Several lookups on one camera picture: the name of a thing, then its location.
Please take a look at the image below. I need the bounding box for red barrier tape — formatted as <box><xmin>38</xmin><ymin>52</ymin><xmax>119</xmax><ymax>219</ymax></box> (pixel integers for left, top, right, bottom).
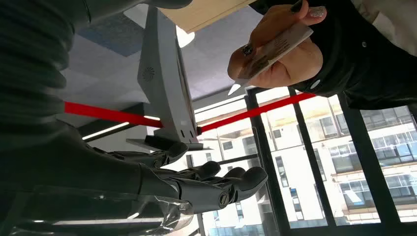
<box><xmin>64</xmin><ymin>92</ymin><xmax>317</xmax><ymax>134</ymax></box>

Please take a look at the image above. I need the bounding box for clear plastic film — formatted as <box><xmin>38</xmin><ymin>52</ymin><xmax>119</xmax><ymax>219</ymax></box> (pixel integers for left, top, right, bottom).
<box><xmin>19</xmin><ymin>185</ymin><xmax>194</xmax><ymax>236</ymax></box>

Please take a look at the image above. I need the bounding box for black window frame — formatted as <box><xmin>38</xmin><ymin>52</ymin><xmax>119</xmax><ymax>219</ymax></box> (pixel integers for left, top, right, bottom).
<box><xmin>244</xmin><ymin>86</ymin><xmax>417</xmax><ymax>236</ymax></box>

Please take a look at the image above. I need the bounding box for grey kiosk screen stand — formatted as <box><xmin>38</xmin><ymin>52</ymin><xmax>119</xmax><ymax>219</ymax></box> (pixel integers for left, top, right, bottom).
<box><xmin>126</xmin><ymin>4</ymin><xmax>212</xmax><ymax>152</ymax></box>

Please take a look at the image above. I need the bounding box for person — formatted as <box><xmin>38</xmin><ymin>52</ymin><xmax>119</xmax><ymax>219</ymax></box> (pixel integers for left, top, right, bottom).
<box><xmin>227</xmin><ymin>0</ymin><xmax>417</xmax><ymax>111</ymax></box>

